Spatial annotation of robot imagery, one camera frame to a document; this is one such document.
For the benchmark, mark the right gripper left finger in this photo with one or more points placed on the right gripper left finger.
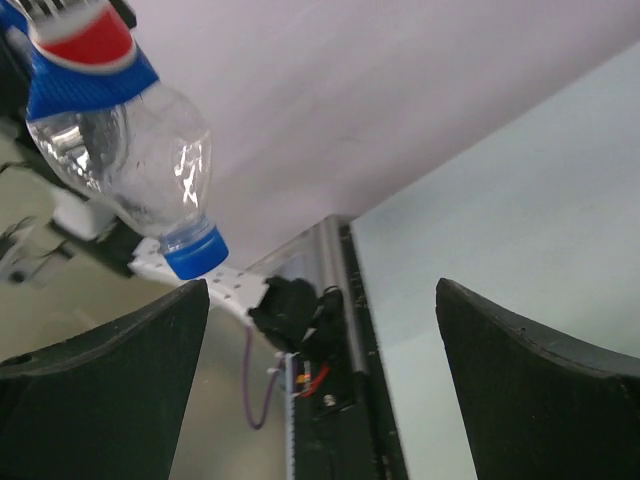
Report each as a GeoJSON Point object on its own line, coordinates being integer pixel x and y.
{"type": "Point", "coordinates": [108, 403]}

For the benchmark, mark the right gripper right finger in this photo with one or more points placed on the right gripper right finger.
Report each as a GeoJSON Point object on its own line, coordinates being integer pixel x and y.
{"type": "Point", "coordinates": [537, 403]}

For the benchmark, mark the clear bottle blue cap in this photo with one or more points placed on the clear bottle blue cap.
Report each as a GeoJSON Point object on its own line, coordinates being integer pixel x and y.
{"type": "Point", "coordinates": [109, 128]}

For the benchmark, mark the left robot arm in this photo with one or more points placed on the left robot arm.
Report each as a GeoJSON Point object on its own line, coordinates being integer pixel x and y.
{"type": "Point", "coordinates": [292, 316]}

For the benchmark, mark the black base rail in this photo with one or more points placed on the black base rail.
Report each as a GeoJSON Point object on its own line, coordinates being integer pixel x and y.
{"type": "Point", "coordinates": [346, 429]}

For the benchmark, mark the grey slotted cable duct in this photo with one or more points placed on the grey slotted cable duct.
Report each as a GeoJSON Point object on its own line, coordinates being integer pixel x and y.
{"type": "Point", "coordinates": [290, 398]}

